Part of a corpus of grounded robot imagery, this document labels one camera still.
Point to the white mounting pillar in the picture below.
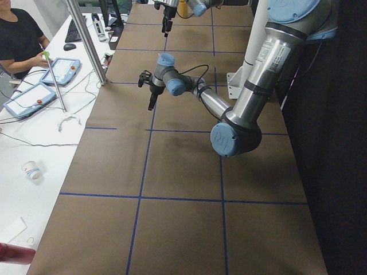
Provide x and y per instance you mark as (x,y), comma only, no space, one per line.
(236,80)

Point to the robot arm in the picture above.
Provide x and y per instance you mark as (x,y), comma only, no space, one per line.
(279,29)
(198,7)

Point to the clear water bottle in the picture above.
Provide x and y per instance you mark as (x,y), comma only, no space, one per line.
(98,27)

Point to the white paper sheet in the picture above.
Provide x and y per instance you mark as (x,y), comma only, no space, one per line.
(12,230)

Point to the teach pendant far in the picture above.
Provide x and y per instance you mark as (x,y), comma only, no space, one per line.
(65,69)

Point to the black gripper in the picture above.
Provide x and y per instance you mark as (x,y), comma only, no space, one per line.
(156,90)
(167,12)

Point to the metal rod with green tip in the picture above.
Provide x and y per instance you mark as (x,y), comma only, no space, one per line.
(46,55)

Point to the teach pendant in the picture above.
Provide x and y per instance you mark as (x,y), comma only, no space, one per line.
(65,69)
(30,101)

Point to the black computer mouse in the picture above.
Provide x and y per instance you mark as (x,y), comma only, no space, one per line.
(69,46)

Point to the black keyboard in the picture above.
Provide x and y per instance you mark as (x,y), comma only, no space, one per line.
(73,34)

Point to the teach pendant near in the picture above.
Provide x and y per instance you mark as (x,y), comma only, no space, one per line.
(30,101)

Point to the red bottle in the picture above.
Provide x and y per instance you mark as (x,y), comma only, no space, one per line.
(16,254)

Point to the person in black shirt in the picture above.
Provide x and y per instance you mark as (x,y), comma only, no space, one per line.
(22,42)

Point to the paper cup on desk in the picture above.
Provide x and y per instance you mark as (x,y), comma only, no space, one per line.
(32,170)

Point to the yellow bamboo holder cup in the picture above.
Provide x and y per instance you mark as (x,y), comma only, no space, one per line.
(182,9)

